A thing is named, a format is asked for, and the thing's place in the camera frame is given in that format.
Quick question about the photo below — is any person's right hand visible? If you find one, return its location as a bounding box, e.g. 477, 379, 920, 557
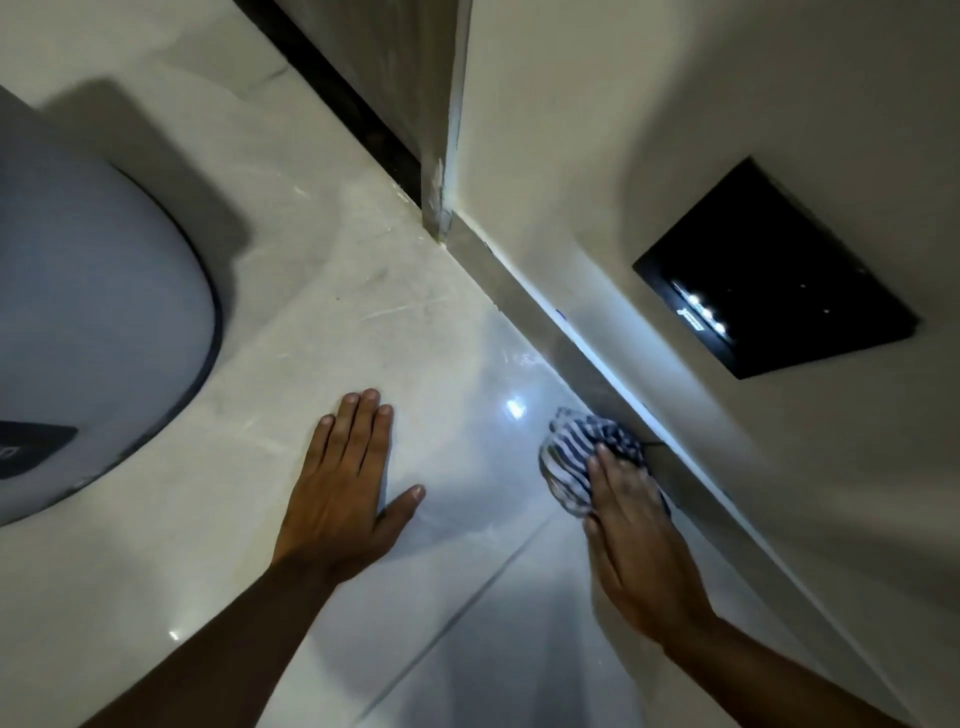
582, 442, 719, 648

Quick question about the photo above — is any person's left hand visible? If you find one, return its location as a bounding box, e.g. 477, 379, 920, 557
270, 388, 427, 587

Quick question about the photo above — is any blue white striped cloth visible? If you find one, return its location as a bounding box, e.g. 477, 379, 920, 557
537, 407, 672, 521

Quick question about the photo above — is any person's left forearm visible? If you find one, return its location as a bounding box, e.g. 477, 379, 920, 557
81, 558, 339, 728

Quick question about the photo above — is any person's right forearm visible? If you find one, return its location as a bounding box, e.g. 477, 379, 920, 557
663, 611, 913, 728

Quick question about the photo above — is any grey baseboard strip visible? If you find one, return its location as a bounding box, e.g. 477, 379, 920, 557
447, 213, 920, 728

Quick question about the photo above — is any white round water heater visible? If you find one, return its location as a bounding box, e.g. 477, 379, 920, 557
0, 85, 225, 528

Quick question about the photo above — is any dark threshold strip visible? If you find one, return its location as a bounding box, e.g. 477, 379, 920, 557
231, 0, 423, 209

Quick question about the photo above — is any grey door frame post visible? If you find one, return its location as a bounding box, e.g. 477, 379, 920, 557
420, 0, 475, 243

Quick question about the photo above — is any black glossy wall panel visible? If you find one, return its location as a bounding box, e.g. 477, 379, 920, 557
631, 155, 922, 381

